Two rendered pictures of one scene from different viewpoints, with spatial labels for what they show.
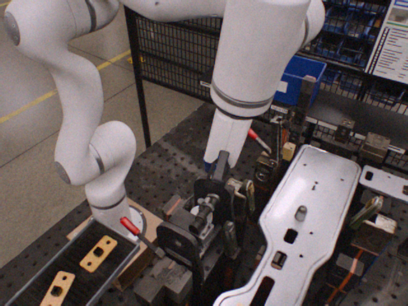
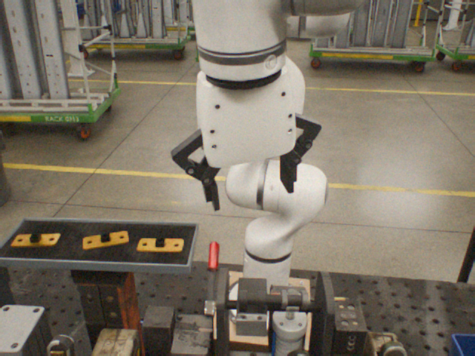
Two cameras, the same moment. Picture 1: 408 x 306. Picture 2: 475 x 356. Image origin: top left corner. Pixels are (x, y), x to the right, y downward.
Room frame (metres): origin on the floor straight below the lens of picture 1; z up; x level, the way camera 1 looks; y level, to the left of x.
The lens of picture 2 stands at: (0.16, -0.42, 1.65)
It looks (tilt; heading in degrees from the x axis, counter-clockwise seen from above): 27 degrees down; 61
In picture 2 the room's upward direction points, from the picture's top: straight up
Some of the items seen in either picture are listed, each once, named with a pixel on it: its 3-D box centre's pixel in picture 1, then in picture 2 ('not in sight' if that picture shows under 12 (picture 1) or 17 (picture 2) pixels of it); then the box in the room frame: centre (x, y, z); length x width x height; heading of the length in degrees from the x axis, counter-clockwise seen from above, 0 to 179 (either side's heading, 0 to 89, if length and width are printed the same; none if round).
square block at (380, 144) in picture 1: (360, 175); not in sight; (0.84, -0.61, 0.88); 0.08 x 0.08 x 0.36; 58
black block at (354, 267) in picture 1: (335, 286); not in sight; (0.42, -0.40, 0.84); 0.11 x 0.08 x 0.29; 58
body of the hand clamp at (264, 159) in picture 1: (261, 192); not in sight; (0.76, -0.22, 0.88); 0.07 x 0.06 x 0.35; 58
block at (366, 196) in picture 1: (360, 225); not in sight; (0.64, -0.56, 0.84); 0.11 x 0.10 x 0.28; 58
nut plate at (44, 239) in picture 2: not in sight; (35, 238); (0.15, 0.35, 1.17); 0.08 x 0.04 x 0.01; 155
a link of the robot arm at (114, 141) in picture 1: (108, 162); (285, 209); (0.68, 0.28, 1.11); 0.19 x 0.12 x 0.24; 139
